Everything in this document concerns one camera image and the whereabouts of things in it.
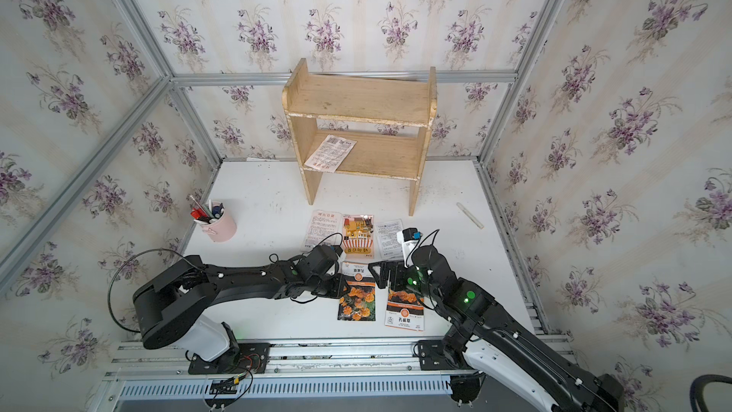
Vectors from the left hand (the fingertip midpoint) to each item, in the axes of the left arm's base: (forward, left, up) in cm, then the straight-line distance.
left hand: (353, 294), depth 83 cm
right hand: (+2, -8, +15) cm, 17 cm away
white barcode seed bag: (+26, +12, -2) cm, 28 cm away
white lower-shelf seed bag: (+39, +8, +20) cm, 45 cm away
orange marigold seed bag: (-4, -15, -1) cm, 16 cm away
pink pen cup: (+20, +44, +9) cm, 49 cm away
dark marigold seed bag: (-2, -2, 0) cm, 3 cm away
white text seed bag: (+18, -12, -1) cm, 21 cm away
